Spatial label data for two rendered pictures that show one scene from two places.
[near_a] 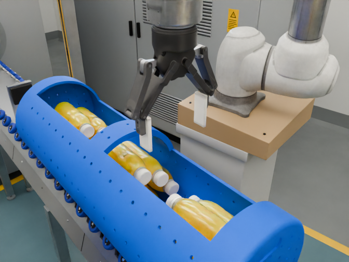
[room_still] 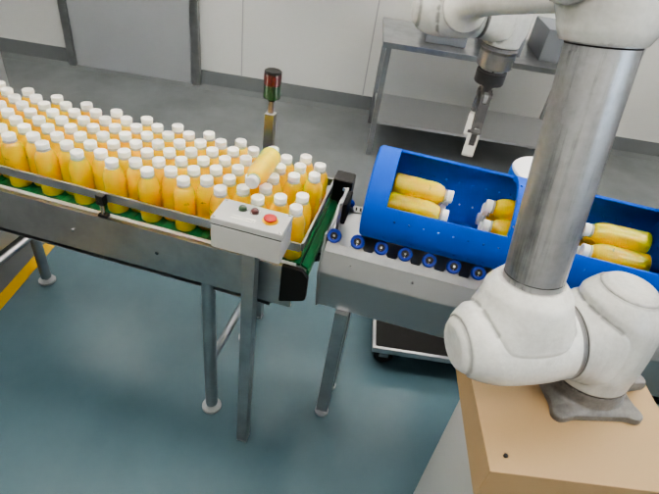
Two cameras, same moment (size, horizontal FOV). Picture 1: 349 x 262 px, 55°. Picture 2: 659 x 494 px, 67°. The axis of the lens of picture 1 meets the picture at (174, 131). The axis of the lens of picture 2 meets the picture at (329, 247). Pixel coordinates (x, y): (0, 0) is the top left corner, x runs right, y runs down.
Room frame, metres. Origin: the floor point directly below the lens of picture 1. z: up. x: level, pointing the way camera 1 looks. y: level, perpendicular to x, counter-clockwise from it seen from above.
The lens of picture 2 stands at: (1.31, -1.11, 1.89)
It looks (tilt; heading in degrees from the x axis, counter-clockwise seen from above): 38 degrees down; 139
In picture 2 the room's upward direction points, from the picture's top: 9 degrees clockwise
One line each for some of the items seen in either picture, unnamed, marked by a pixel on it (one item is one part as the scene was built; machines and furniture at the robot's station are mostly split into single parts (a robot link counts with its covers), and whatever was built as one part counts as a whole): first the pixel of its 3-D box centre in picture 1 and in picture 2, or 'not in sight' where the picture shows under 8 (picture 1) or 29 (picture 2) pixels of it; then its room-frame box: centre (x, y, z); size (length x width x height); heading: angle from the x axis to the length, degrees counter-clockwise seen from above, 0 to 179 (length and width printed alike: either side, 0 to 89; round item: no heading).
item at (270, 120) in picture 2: not in sight; (263, 229); (-0.20, -0.17, 0.55); 0.04 x 0.04 x 1.10; 40
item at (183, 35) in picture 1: (174, 51); (486, 85); (0.56, 0.00, 1.47); 0.08 x 0.07 x 0.09; 130
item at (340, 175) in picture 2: not in sight; (342, 188); (0.16, -0.08, 0.95); 0.10 x 0.07 x 0.10; 130
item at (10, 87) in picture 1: (23, 100); not in sight; (1.34, 0.66, 1.00); 0.10 x 0.04 x 0.15; 130
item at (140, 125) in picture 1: (135, 122); not in sight; (0.50, 0.07, 1.37); 0.03 x 0.01 x 0.05; 130
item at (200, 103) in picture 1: (200, 109); (471, 143); (0.60, -0.05, 1.34); 0.03 x 0.01 x 0.07; 40
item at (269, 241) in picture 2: not in sight; (251, 230); (0.36, -0.56, 1.05); 0.20 x 0.10 x 0.10; 40
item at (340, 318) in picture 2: not in sight; (330, 365); (0.42, -0.21, 0.31); 0.06 x 0.06 x 0.63; 40
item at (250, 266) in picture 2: not in sight; (246, 358); (0.36, -0.56, 0.50); 0.04 x 0.04 x 1.00; 40
